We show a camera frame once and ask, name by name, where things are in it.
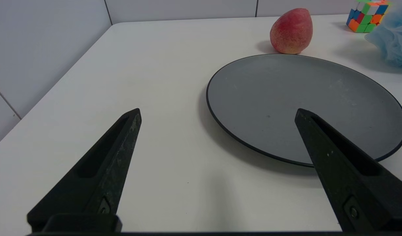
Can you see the dark grey round plate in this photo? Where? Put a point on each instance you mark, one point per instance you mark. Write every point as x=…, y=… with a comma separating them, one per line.
x=286, y=105

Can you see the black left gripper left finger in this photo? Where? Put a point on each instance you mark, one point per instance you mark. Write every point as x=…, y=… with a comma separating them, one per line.
x=99, y=177

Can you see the colourful puzzle cube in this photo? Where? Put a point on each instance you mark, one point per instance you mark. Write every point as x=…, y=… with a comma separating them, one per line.
x=365, y=18

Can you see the light blue bath loofah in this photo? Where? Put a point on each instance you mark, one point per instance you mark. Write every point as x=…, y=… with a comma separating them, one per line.
x=396, y=36

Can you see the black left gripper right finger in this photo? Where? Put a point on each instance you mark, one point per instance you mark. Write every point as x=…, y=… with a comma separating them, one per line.
x=348, y=183

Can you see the red peach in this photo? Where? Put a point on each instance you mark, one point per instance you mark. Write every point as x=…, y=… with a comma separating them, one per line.
x=291, y=32

